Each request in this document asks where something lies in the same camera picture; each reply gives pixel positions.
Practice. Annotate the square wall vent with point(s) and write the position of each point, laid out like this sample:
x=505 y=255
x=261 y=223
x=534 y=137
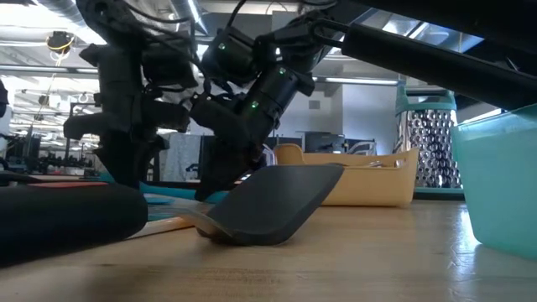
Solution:
x=314 y=105

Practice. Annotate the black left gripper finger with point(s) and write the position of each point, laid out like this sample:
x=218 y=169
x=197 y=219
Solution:
x=156 y=144
x=121 y=163

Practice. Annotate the metal scoop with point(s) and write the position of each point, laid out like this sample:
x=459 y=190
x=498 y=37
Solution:
x=375 y=163

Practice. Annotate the steel box grater teal trim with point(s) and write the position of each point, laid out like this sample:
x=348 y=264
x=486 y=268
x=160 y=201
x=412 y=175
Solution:
x=432 y=147

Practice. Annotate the metal ceiling duct box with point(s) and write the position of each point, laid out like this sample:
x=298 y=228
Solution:
x=419 y=31

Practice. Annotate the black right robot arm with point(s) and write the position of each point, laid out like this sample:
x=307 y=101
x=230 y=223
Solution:
x=277 y=90

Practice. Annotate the yellow plastic bin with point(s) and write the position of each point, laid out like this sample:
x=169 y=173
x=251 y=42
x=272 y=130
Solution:
x=365 y=184

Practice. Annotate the translucent teal plastic bin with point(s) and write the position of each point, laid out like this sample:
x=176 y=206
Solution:
x=499 y=180

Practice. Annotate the solid black turner steel neck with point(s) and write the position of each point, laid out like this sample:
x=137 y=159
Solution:
x=272 y=205

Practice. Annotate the long ceiling light strip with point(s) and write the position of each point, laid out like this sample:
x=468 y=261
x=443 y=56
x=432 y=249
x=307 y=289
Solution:
x=356 y=79

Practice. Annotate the grey fabric partition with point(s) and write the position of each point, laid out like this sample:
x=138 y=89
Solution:
x=184 y=155

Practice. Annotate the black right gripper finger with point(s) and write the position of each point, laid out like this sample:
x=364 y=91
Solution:
x=261 y=161
x=222 y=176

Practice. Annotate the long teal utensil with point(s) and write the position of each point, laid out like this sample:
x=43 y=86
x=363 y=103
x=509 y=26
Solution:
x=184 y=194

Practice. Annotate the black partition screen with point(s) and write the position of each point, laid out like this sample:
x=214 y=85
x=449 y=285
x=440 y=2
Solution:
x=323 y=142

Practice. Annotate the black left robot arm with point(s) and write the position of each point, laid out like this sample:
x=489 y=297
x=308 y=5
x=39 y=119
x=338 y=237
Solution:
x=100 y=17

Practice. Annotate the small teal silicone spatula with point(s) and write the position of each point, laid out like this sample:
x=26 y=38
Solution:
x=159 y=201

